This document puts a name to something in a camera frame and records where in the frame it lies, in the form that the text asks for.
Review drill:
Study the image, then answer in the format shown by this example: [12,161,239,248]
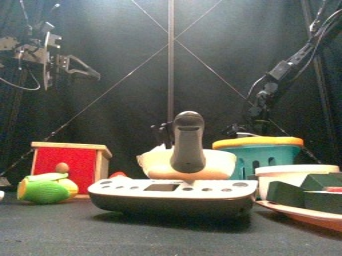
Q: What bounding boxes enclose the thin diagonal frame cord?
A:
[130,0,251,101]
[0,0,224,176]

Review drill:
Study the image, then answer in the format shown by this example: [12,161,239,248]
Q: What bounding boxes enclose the green and yellow toy corn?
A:
[16,172,80,205]

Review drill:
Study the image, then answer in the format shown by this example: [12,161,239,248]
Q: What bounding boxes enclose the wooden box with red side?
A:
[29,141,114,200]

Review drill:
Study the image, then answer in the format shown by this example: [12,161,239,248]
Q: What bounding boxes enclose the slanted metal frame pole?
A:
[299,0,338,158]

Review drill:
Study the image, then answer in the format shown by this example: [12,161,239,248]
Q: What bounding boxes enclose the green toy cube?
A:
[299,172,342,193]
[303,189,342,215]
[265,180,310,209]

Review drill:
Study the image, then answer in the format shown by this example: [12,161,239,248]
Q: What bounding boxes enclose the teal basket with orange rim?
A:
[211,135,306,182]

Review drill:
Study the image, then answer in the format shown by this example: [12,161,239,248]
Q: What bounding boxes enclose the red toy apple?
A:
[107,171,131,181]

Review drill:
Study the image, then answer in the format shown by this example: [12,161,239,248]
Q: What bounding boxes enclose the white toy pot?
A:
[253,163,342,202]

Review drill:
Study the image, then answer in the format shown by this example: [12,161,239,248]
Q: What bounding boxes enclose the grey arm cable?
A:
[0,68,43,92]

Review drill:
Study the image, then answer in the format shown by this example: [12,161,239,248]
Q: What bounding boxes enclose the vertical metal frame pole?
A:
[166,0,176,124]

